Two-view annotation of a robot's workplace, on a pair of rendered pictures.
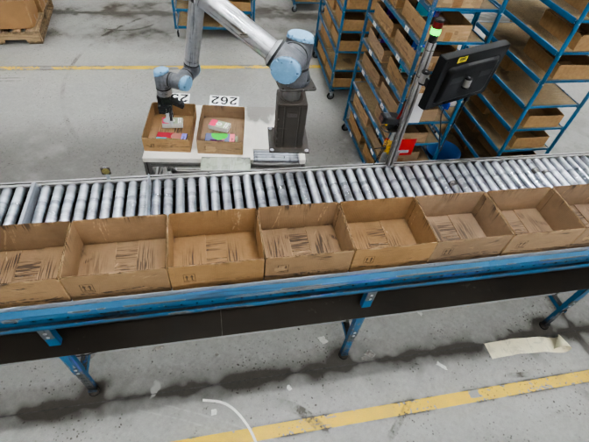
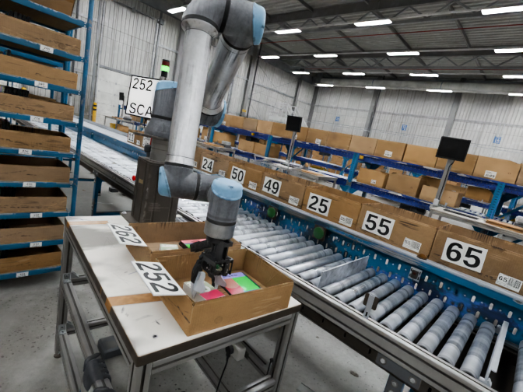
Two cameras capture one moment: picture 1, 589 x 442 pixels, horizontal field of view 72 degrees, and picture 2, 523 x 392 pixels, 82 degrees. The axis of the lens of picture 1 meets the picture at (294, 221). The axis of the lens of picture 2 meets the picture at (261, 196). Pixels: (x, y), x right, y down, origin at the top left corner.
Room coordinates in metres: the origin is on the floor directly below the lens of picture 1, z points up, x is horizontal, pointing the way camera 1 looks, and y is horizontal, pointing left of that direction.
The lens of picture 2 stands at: (2.52, 1.70, 1.30)
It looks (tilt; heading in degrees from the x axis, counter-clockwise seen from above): 11 degrees down; 238
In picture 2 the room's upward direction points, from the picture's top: 12 degrees clockwise
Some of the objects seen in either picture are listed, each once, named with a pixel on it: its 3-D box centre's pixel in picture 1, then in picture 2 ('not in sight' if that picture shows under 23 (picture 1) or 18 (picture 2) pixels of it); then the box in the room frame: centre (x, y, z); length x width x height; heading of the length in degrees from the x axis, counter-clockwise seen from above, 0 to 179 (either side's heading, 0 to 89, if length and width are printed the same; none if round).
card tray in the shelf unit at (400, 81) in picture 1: (415, 75); (29, 137); (2.81, -0.72, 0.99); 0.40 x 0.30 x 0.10; 13
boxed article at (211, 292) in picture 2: (173, 122); (203, 293); (2.15, 0.88, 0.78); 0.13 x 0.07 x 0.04; 106
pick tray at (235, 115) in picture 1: (222, 129); (184, 244); (2.13, 0.55, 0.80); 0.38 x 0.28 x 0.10; 9
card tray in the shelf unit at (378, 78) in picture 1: (386, 68); not in sight; (3.26, -0.59, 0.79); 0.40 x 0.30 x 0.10; 18
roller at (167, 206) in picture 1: (167, 211); (326, 269); (1.43, 0.69, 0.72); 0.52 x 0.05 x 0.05; 16
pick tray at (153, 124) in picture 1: (171, 126); (223, 283); (2.08, 0.87, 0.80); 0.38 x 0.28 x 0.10; 9
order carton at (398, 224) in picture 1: (382, 232); (256, 177); (1.29, -0.43, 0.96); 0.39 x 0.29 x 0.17; 106
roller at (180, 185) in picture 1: (180, 210); (316, 264); (1.45, 0.63, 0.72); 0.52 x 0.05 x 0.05; 16
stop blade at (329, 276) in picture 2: (147, 208); (345, 271); (1.40, 0.79, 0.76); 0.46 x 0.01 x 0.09; 16
